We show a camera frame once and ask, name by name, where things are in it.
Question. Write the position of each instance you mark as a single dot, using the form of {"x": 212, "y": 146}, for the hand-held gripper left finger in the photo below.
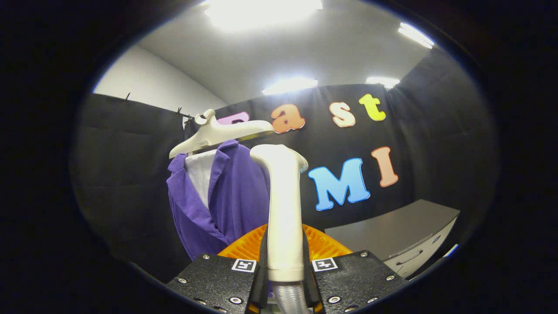
{"x": 218, "y": 279}

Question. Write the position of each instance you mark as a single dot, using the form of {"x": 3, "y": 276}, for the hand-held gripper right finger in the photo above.
{"x": 353, "y": 279}

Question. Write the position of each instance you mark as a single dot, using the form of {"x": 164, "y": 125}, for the purple jacket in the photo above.
{"x": 235, "y": 196}

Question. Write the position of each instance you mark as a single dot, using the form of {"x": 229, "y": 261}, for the white garment steamer nozzle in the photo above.
{"x": 285, "y": 218}

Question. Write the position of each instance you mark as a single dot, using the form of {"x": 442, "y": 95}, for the white clothes hanger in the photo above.
{"x": 218, "y": 133}

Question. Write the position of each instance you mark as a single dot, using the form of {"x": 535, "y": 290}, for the grey cabinet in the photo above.
{"x": 392, "y": 226}

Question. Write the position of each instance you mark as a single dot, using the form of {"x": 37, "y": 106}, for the white hanging board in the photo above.
{"x": 201, "y": 174}

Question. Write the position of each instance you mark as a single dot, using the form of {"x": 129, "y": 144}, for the large ceiling light panel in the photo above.
{"x": 261, "y": 13}

